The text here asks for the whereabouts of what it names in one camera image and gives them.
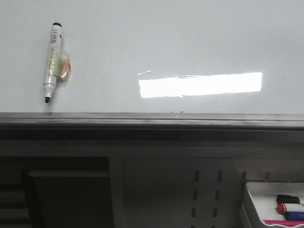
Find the white black whiteboard marker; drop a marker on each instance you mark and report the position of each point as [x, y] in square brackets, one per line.
[58, 66]

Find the white whiteboard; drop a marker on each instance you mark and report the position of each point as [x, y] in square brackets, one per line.
[156, 56]

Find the grey whiteboard bottom ledge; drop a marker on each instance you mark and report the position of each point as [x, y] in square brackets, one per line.
[156, 126]

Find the white pegboard panel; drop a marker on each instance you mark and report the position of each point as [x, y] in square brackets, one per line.
[180, 192]

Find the dark shelf unit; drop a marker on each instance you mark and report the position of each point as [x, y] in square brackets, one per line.
[55, 192]

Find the white plastic storage tray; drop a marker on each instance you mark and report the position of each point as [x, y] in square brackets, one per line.
[260, 202]

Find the black marker cap in tray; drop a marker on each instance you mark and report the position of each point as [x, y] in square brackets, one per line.
[287, 199]

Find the red capped marker in tray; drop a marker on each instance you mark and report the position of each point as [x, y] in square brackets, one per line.
[283, 208]

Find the blue capped marker in tray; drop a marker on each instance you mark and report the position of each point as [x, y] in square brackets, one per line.
[294, 216]

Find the pink item in tray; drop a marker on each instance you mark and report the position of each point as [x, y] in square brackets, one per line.
[288, 223]

